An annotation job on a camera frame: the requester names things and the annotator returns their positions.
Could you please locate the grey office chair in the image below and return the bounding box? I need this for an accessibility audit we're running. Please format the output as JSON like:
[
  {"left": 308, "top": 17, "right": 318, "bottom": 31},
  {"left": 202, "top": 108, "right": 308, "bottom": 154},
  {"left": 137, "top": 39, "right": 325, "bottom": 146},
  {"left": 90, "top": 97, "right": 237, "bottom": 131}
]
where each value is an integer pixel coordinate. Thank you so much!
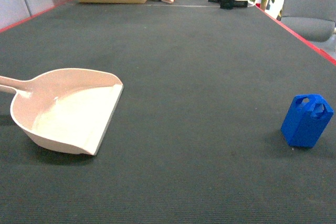
[{"left": 280, "top": 0, "right": 335, "bottom": 42}]

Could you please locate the blue plastic part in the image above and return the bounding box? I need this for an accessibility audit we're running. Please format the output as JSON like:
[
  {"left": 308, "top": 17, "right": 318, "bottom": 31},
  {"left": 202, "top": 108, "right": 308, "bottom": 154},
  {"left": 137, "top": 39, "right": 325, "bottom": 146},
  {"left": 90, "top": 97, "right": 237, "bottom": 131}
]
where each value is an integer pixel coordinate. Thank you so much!
[{"left": 281, "top": 94, "right": 334, "bottom": 148}]

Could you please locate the beige plastic dustpan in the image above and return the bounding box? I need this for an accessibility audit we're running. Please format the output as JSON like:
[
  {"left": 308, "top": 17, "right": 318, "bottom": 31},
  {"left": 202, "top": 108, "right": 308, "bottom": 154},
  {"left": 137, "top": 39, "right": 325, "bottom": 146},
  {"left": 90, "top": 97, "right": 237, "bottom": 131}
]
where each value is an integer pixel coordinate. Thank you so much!
[{"left": 1, "top": 68, "right": 123, "bottom": 156}]

